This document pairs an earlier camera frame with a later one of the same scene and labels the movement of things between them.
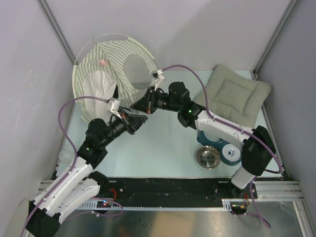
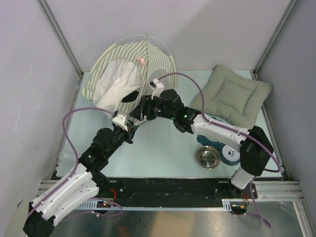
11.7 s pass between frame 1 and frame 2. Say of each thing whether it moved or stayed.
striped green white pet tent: moved
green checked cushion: stayed
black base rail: stayed
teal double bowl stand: stayed
